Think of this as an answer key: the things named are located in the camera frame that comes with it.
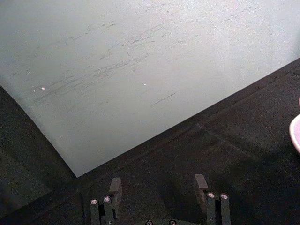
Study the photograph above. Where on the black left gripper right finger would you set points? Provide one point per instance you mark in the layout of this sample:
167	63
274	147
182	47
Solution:
212	206

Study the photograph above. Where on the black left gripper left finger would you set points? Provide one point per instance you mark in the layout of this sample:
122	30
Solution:
108	208

